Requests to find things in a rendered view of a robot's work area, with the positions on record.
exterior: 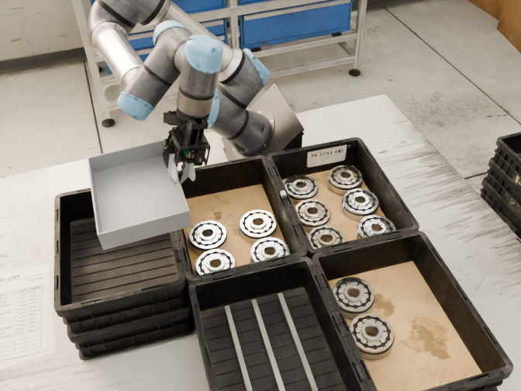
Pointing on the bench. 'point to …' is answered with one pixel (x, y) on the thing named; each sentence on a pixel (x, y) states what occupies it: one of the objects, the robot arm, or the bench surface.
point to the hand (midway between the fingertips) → (177, 177)
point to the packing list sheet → (25, 316)
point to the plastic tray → (135, 195)
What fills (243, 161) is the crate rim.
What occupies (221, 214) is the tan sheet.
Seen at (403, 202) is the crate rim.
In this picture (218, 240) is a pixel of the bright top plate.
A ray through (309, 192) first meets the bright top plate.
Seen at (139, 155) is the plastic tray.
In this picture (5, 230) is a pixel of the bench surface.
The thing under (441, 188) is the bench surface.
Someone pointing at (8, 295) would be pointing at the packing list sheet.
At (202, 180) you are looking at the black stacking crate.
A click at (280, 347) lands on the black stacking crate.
